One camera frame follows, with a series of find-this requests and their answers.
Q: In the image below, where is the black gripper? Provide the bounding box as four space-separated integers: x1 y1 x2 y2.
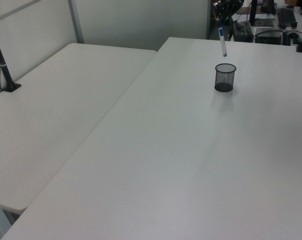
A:
212 0 244 26

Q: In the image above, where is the blue and white marker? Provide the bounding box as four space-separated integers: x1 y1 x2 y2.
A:
218 23 228 58

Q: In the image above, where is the dark green case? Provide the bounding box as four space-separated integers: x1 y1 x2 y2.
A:
231 20 254 43

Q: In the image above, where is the black monitor stand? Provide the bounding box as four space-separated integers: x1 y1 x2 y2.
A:
249 0 274 27

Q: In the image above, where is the black electronics box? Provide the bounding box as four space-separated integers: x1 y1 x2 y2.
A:
254 27 285 46

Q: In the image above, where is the black keyboard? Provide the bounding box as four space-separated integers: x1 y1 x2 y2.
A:
276 6 298 29

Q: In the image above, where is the black mesh pen cup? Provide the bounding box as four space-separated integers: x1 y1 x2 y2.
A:
214 63 238 92

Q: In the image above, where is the white rounded-corner side table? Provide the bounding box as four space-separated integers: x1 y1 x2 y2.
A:
0 42 158 212

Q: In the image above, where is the grey partition frame post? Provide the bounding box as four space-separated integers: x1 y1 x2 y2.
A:
69 0 85 44

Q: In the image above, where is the black camera pole with base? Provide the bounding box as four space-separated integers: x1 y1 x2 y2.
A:
0 21 23 94

